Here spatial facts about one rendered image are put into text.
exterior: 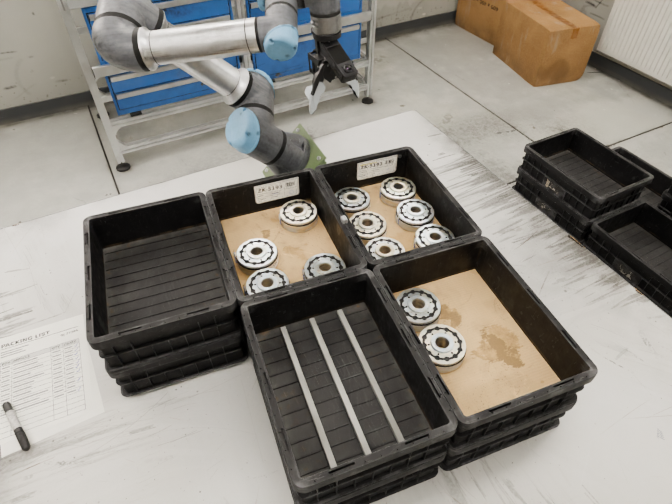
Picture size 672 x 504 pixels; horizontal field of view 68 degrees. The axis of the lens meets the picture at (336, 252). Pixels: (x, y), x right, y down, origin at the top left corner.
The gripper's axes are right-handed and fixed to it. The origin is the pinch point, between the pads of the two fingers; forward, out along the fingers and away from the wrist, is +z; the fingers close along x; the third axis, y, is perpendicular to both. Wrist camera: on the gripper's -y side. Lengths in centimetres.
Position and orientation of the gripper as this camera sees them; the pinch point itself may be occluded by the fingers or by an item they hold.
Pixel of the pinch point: (336, 107)
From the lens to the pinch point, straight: 142.3
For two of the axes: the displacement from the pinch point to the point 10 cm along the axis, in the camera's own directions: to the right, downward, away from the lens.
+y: -5.1, -5.8, 6.3
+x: -8.6, 4.0, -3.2
